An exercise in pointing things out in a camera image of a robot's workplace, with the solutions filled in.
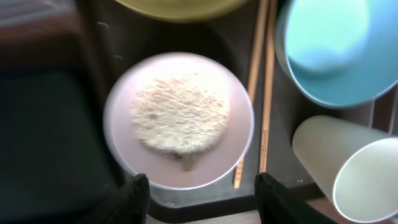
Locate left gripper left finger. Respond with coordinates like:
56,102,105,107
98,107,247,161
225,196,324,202
77,174,150,224

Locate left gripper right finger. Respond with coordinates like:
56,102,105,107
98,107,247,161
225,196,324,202
254,172,335,224

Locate pale green cup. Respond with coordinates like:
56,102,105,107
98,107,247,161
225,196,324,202
292,115,397,223

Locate white bowl with rice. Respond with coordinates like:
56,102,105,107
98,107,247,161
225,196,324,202
103,52,254,190

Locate black waste tray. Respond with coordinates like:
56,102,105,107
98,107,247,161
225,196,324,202
1,70,119,223

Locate light blue bowl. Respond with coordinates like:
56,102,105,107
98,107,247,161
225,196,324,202
275,0,397,108

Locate left wooden chopstick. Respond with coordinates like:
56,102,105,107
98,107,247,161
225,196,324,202
232,0,270,190

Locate wooden chopstick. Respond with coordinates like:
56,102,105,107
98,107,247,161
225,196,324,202
232,0,270,190
258,0,277,173

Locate right wooden chopstick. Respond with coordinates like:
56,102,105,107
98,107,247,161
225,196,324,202
258,0,277,173

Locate yellow plate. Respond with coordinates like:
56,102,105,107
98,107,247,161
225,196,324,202
116,0,247,22

